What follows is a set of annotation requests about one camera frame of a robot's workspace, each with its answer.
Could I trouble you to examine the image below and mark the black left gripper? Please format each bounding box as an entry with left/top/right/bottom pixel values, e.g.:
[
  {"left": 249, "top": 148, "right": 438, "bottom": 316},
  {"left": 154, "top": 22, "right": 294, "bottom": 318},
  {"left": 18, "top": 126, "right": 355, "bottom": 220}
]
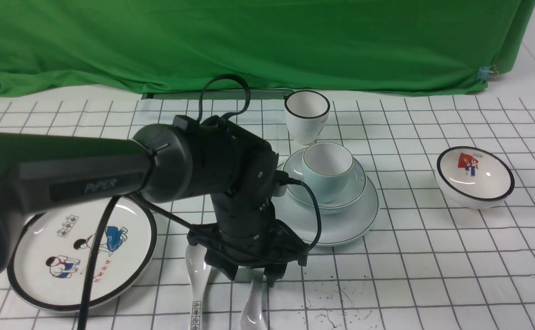
[{"left": 187, "top": 193, "right": 309, "bottom": 288}]

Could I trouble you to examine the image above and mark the plain white spoon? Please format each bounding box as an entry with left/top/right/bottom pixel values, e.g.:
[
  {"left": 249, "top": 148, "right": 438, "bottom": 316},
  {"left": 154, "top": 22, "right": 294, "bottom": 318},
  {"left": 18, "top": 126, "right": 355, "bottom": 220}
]
[{"left": 239, "top": 268, "right": 268, "bottom": 330}]

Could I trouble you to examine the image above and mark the pale blue bowl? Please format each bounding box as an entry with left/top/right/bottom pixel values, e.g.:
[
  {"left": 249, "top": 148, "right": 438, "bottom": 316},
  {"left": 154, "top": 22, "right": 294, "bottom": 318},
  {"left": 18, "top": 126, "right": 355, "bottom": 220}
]
[{"left": 278, "top": 149, "right": 368, "bottom": 215}]

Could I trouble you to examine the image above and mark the pale blue cup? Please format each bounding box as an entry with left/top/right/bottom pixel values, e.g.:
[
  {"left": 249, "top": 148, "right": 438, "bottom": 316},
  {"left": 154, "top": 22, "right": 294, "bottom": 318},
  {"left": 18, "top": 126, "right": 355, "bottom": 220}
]
[{"left": 302, "top": 142, "right": 355, "bottom": 203}]

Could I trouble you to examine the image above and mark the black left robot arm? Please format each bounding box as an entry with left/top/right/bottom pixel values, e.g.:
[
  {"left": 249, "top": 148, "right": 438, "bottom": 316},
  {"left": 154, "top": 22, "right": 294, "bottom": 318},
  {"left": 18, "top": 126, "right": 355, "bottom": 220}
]
[{"left": 0, "top": 115, "right": 312, "bottom": 287}]

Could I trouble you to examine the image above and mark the white spoon with characters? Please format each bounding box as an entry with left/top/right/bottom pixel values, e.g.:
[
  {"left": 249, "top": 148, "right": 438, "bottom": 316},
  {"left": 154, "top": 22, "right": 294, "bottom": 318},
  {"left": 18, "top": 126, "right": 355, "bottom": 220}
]
[{"left": 185, "top": 245, "right": 211, "bottom": 330}]

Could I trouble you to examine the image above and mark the white cup black rim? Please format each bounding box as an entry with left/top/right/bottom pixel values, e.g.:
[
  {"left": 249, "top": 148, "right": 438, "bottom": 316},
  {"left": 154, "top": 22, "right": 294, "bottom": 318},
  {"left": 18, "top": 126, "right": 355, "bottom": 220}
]
[{"left": 284, "top": 90, "right": 331, "bottom": 145}]

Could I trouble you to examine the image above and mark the white grid tablecloth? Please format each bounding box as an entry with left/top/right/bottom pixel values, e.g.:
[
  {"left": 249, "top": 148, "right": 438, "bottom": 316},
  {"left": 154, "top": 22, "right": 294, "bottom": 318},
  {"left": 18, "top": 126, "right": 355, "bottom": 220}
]
[{"left": 0, "top": 96, "right": 535, "bottom": 330}]

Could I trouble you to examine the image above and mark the white plate cartoon print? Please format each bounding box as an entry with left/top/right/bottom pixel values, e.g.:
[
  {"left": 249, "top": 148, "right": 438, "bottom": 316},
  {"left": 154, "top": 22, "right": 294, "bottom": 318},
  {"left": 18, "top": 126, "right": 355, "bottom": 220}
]
[{"left": 7, "top": 197, "right": 158, "bottom": 313}]

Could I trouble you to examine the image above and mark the white bowl cartoon print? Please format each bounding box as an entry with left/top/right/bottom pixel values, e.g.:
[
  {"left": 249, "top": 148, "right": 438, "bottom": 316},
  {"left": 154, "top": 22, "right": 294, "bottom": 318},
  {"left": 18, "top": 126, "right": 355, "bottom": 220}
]
[{"left": 435, "top": 146, "right": 515, "bottom": 209}]

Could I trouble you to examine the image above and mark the green backdrop cloth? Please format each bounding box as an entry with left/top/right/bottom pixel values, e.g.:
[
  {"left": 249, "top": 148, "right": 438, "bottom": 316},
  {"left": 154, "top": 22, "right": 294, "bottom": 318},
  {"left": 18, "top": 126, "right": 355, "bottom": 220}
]
[{"left": 0, "top": 0, "right": 535, "bottom": 97}]

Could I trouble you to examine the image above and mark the blue binder clip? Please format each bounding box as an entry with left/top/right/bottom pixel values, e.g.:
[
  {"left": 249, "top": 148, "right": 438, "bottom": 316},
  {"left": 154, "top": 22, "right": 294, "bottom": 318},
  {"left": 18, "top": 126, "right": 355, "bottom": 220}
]
[{"left": 475, "top": 65, "right": 500, "bottom": 82}]

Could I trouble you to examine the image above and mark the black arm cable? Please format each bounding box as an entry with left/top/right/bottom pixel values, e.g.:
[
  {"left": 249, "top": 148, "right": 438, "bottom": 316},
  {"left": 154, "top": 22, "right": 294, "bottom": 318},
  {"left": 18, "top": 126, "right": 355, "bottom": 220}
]
[{"left": 77, "top": 73, "right": 323, "bottom": 330}]

